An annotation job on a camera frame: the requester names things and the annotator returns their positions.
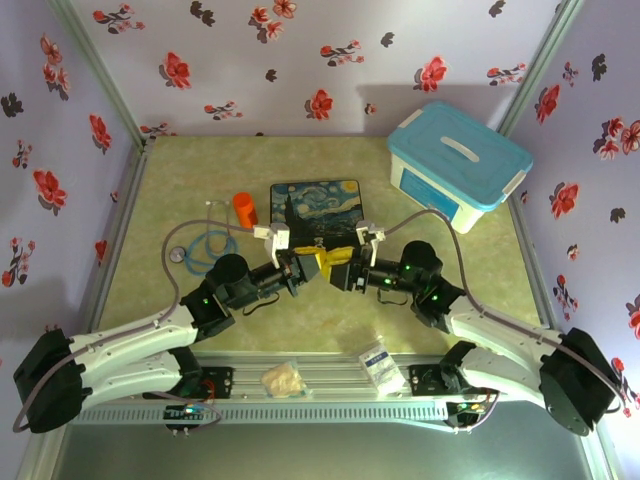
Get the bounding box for yellow soft item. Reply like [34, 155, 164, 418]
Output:
[294, 244, 360, 282]

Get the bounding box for starry night tin box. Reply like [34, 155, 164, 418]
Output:
[269, 181, 364, 252]

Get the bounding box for blue stethoscope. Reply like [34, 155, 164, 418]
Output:
[167, 199, 239, 275]

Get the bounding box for orange plastic cup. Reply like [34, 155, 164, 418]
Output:
[232, 191, 261, 229]

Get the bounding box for white gauze packet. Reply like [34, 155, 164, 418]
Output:
[357, 342, 409, 397]

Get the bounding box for bag of cotton balls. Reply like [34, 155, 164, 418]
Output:
[260, 360, 308, 400]

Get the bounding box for white storage box blue lid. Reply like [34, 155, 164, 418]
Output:
[386, 99, 534, 235]

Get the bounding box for left circuit board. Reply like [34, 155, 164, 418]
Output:
[164, 402, 209, 420]

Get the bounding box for circuit board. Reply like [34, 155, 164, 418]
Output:
[164, 402, 209, 420]
[447, 399, 490, 427]

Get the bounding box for right circuit board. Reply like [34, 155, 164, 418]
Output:
[447, 399, 490, 427]

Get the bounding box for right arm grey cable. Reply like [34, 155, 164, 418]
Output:
[380, 209, 629, 417]

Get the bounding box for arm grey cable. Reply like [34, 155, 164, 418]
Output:
[380, 209, 629, 417]
[12, 219, 259, 434]

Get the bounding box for left arm grey cable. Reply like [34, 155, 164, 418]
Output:
[12, 219, 259, 434]

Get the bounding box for aluminium rail table edge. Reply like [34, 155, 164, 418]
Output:
[52, 351, 597, 402]

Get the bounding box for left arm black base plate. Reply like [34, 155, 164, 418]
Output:
[198, 365, 235, 400]

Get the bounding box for aluminium side rail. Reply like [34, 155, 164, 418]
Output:
[64, 139, 157, 362]
[508, 189, 587, 359]

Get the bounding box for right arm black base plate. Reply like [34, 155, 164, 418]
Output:
[408, 363, 454, 397]

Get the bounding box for grey slotted cable duct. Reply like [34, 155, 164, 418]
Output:
[67, 403, 450, 427]

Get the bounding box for aluminium corner post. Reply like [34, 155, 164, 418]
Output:
[499, 0, 587, 137]
[49, 0, 152, 147]

